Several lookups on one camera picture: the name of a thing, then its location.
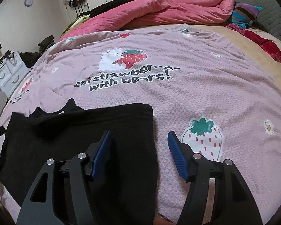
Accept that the black garment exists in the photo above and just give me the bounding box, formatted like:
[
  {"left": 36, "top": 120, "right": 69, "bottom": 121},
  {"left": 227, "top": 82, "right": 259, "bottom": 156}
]
[{"left": 89, "top": 0, "right": 141, "bottom": 19}]

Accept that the pink quilt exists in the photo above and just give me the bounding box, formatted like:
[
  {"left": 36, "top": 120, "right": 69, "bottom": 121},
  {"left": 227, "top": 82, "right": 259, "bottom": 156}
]
[{"left": 58, "top": 0, "right": 235, "bottom": 41}]

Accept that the red blanket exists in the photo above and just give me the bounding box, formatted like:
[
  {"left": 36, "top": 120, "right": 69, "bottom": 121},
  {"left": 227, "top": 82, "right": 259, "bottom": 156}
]
[{"left": 226, "top": 22, "right": 281, "bottom": 64}]

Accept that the pink strawberry print bedsheet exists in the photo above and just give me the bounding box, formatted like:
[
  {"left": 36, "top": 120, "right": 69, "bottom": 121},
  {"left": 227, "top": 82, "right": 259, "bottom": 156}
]
[{"left": 0, "top": 23, "right": 281, "bottom": 223}]

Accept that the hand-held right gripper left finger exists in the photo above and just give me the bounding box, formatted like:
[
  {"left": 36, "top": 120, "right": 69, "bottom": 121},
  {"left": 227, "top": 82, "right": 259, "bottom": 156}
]
[{"left": 16, "top": 131, "right": 113, "bottom": 225}]

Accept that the green blanket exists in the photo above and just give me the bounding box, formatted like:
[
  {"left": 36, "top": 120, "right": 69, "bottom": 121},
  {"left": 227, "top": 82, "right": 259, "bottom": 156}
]
[{"left": 60, "top": 15, "right": 90, "bottom": 38}]

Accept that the grey quilted headboard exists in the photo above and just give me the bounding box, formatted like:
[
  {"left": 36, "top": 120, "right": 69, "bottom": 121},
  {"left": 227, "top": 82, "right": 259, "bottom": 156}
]
[{"left": 214, "top": 0, "right": 281, "bottom": 61}]

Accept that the striped pillow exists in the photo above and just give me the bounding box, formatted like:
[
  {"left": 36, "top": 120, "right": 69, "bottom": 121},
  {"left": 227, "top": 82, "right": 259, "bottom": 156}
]
[{"left": 232, "top": 2, "right": 263, "bottom": 29}]

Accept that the black sweater with orange cuffs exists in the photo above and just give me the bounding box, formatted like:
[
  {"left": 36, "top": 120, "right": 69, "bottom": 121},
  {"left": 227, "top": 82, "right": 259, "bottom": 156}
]
[{"left": 0, "top": 98, "right": 158, "bottom": 225}]

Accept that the pile of dark clothes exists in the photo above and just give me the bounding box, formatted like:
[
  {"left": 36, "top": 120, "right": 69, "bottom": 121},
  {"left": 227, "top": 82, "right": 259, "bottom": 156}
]
[{"left": 20, "top": 35, "right": 55, "bottom": 68}]

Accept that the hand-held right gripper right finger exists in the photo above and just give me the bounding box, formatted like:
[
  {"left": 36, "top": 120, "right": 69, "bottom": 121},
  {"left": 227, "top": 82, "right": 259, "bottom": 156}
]
[{"left": 167, "top": 131, "right": 264, "bottom": 225}]

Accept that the white drawer cabinet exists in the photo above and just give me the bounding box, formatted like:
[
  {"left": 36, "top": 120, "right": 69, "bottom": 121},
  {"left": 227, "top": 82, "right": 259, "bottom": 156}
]
[{"left": 0, "top": 50, "right": 28, "bottom": 93}]

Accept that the tan bedsheet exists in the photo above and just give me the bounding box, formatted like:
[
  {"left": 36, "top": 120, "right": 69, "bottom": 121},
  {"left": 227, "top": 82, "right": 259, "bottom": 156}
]
[{"left": 119, "top": 23, "right": 281, "bottom": 113}]

